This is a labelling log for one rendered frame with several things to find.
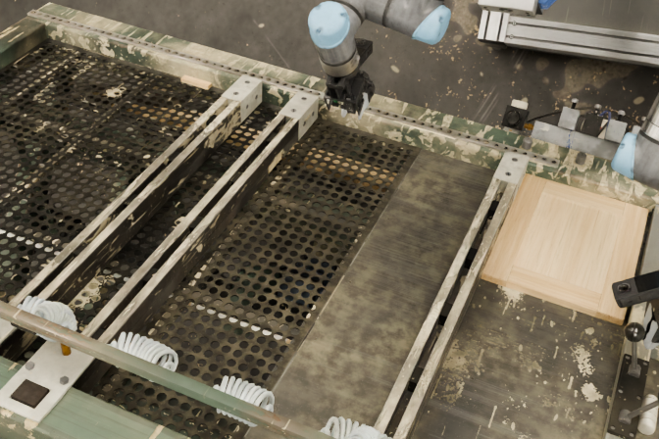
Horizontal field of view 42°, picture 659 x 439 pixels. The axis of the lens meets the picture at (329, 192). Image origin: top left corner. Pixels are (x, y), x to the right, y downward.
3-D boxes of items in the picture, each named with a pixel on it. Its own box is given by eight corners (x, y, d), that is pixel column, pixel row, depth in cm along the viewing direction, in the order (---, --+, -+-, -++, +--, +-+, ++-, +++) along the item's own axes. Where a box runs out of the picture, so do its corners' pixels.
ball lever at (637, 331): (645, 369, 166) (646, 318, 159) (642, 384, 163) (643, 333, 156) (625, 366, 168) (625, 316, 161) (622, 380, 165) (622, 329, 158)
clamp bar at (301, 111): (324, 120, 234) (329, 43, 219) (48, 458, 149) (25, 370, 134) (291, 110, 237) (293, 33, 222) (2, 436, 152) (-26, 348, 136)
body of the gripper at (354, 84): (327, 111, 178) (315, 80, 168) (339, 76, 181) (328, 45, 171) (361, 118, 176) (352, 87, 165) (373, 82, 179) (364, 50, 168)
